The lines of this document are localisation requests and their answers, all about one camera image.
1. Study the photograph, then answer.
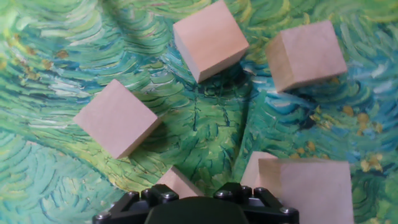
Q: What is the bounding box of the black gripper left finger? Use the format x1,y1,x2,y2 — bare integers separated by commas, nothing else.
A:
92,183,180,224

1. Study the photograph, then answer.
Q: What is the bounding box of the green blue painted cloth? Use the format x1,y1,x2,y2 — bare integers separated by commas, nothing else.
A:
0,0,398,224

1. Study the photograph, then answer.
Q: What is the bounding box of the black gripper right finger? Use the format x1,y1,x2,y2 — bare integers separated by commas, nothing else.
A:
213,182,300,224

